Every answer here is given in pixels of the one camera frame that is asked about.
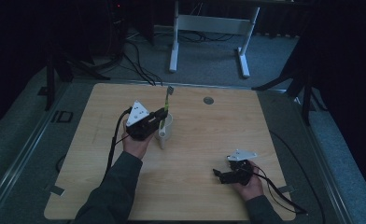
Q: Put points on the black metal stand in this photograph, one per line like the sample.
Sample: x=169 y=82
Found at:
x=50 y=84
x=305 y=93

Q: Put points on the person's right hand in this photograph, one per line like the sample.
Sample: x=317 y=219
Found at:
x=252 y=188

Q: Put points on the white desk frame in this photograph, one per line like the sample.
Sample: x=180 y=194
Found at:
x=213 y=24

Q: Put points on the grey round grommet cover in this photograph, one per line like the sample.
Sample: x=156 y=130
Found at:
x=208 y=100

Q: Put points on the green toothbrush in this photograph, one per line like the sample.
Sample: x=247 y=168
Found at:
x=166 y=101

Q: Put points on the dark equipment with red light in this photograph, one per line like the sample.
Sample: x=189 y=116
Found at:
x=118 y=28

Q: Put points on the metal floor rail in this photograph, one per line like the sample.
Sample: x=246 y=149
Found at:
x=326 y=165
x=187 y=84
x=22 y=154

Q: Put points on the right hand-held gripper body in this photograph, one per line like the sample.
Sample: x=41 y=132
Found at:
x=242 y=173

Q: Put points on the person's left hand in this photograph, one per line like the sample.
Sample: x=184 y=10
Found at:
x=137 y=147

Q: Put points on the white cup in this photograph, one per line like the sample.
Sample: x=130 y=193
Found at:
x=167 y=132

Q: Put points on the grey tape piece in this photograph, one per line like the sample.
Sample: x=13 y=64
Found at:
x=56 y=190
x=286 y=188

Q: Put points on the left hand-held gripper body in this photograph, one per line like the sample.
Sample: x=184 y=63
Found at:
x=140 y=124

